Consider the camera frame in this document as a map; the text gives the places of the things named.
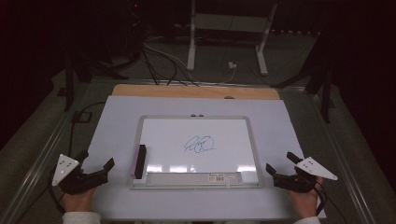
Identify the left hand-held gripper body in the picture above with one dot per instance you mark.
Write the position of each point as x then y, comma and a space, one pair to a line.
84, 180

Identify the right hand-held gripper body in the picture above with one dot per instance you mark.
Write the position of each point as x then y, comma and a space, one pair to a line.
292, 183

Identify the black whiteboard eraser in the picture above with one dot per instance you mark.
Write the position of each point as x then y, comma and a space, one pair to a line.
140, 161

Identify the grey framed whiteboard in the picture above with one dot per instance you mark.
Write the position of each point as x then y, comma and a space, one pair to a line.
199, 130

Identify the person's left hand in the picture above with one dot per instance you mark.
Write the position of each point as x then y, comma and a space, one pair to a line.
77, 202

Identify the person's right hand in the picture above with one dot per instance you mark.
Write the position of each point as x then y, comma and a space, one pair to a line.
305, 203

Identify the large white paper sheet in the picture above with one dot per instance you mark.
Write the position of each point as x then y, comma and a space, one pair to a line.
124, 105

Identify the black tripod stand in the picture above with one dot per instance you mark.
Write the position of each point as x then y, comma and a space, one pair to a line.
69, 84
326, 99

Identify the white plug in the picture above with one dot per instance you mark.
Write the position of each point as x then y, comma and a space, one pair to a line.
232, 65

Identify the dark computer tower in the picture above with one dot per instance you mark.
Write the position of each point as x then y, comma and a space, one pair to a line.
135, 28

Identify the white metal stand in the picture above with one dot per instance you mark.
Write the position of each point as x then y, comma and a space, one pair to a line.
192, 46

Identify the small black square frame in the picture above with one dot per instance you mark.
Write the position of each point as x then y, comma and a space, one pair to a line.
74, 116

